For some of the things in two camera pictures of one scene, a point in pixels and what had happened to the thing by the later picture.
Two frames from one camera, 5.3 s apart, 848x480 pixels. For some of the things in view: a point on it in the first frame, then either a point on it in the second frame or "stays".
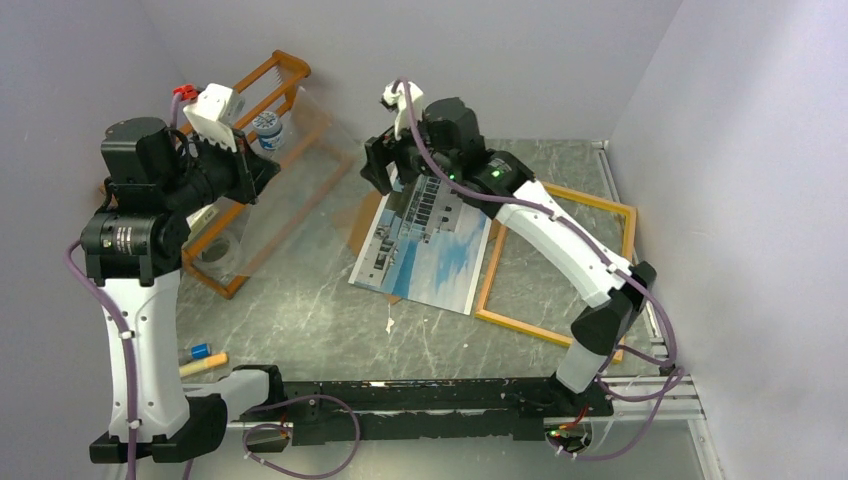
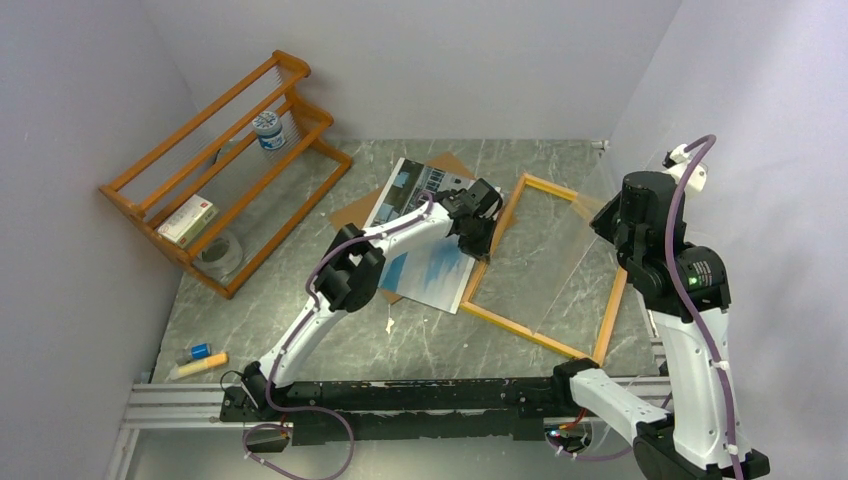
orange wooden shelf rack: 224,255 stays
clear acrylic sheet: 313,156 -> 545,227
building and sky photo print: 428,245 stays
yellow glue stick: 207,363 stays
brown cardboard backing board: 355,221 stays
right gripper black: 379,153 -> 602,221
